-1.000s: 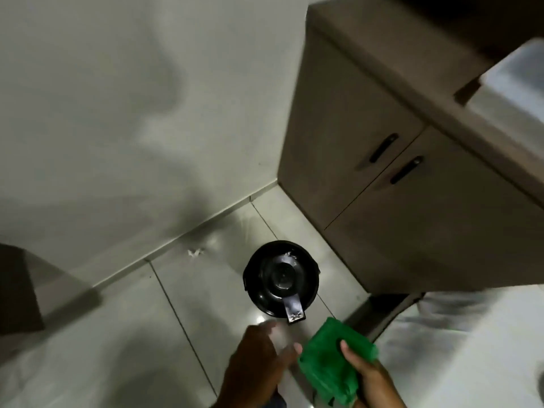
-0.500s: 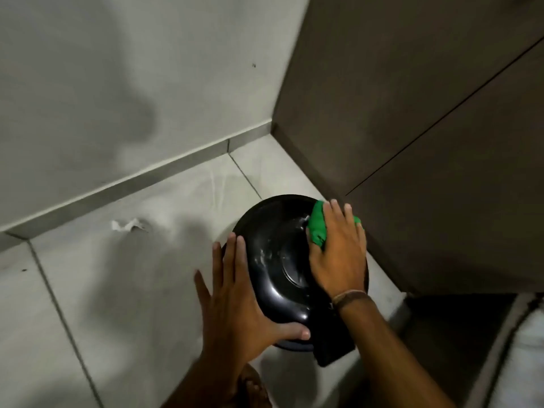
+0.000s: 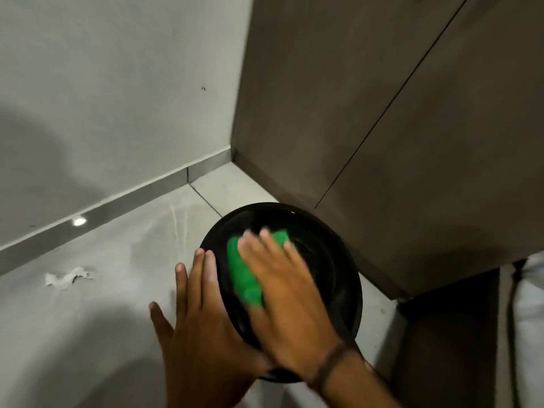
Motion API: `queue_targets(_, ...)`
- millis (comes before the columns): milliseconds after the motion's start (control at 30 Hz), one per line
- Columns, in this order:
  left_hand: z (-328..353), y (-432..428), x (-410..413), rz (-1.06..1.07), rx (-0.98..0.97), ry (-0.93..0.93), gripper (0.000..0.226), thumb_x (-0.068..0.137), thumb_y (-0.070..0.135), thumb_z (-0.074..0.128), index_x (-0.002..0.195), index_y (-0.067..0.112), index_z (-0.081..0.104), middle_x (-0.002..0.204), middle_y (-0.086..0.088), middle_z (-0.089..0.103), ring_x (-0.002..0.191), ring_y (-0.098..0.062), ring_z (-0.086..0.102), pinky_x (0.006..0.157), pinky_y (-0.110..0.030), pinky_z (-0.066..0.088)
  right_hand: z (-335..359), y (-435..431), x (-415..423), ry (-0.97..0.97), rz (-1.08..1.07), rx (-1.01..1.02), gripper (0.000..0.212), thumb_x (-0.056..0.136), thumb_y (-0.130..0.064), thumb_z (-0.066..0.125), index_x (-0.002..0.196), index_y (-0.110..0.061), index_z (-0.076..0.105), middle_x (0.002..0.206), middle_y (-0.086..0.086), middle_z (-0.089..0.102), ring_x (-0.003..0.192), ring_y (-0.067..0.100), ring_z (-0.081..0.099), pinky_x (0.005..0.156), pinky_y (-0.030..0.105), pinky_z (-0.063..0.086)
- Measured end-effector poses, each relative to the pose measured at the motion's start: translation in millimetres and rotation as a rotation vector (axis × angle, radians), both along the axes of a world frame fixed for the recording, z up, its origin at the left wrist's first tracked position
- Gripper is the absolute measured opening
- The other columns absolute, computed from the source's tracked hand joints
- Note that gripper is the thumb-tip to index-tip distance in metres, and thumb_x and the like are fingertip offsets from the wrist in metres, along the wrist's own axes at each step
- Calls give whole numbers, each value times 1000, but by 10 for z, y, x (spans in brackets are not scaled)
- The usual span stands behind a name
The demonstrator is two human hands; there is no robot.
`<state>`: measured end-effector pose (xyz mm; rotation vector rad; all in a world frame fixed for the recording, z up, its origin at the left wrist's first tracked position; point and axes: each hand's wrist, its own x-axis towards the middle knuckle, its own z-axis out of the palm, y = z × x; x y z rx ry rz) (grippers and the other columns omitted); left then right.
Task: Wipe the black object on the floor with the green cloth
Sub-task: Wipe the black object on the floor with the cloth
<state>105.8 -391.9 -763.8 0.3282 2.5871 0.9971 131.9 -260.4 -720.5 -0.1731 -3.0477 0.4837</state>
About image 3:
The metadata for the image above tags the person's left hand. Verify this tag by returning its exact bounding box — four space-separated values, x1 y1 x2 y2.
149 248 273 408

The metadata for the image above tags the person's right hand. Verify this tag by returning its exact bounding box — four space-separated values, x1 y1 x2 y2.
236 227 363 381

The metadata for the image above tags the green cleaning cloth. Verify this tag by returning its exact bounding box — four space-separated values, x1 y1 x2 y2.
226 228 292 311

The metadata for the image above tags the black round plastic bin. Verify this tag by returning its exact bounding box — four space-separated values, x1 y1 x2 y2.
197 202 363 384

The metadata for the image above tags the person's right forearm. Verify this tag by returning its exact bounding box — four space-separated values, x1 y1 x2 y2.
318 356 403 408

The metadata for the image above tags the torn white paper scrap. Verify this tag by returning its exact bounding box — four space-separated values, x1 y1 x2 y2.
44 267 95 289

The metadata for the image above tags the grey skirting board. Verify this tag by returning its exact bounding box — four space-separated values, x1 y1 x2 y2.
0 148 233 277

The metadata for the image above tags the dark braided wristband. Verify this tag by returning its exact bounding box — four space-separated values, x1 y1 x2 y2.
311 341 363 390

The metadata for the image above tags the brown wooden cabinet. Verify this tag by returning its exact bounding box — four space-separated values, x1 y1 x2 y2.
231 0 544 300

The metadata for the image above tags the white fabric bag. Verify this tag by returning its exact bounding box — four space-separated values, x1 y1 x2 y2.
497 250 544 408

